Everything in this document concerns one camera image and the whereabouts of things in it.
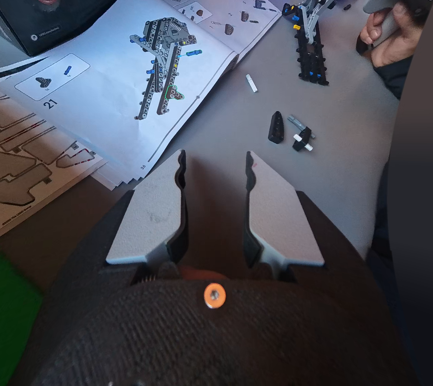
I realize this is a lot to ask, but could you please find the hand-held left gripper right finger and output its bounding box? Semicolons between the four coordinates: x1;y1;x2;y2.
244;151;325;273

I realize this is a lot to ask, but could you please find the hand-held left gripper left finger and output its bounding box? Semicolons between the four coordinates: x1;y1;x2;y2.
106;149;189;266

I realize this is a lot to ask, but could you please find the person's right forearm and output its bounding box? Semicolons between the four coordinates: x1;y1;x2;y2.
372;54;415;100

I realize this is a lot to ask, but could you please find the black lego connector white axle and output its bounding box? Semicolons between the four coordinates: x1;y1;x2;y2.
293;127;314;152

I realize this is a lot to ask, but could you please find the black lego chassis assembly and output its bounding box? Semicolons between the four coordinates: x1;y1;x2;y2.
282;0;356;86

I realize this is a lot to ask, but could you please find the black wedge lego piece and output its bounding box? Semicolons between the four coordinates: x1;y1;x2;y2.
268;111;285;145

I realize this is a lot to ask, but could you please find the open lego instruction booklet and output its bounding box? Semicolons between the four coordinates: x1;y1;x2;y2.
0;0;283;190

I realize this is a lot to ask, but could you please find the lego sticker sheet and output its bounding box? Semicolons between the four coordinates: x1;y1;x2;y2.
0;93;108;236

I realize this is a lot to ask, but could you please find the black lego set box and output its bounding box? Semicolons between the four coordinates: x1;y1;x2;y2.
0;0;214;56

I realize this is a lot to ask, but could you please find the person's right hand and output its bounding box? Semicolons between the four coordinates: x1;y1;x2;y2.
356;3;425;68

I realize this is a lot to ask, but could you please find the green plastic bin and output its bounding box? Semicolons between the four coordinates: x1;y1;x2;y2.
0;251;43;359

